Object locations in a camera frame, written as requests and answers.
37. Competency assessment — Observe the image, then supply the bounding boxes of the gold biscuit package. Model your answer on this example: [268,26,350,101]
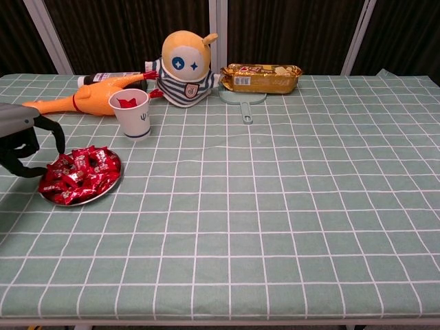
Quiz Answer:
[219,63,304,95]

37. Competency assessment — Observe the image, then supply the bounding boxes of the light green hand mirror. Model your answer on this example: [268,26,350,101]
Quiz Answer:
[218,87,267,125]

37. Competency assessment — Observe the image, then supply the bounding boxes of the orange rubber chicken toy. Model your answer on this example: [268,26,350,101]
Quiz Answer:
[22,70,165,117]

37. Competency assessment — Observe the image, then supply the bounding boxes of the dark bottle white cap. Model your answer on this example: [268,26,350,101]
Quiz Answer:
[76,71,151,93]

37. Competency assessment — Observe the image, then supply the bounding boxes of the green checked tablecloth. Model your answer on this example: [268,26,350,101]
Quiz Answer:
[0,68,440,322]

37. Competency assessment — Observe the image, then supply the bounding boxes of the round metal plate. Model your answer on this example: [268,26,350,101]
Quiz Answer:
[38,148,123,207]

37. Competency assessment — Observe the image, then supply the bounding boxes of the yellow plush doll striped shirt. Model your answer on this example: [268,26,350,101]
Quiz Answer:
[144,30,223,109]

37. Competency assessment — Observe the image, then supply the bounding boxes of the white paper cup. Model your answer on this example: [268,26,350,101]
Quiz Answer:
[108,88,152,142]

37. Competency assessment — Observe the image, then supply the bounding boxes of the left black grey robot hand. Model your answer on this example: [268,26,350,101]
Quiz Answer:
[0,102,66,179]

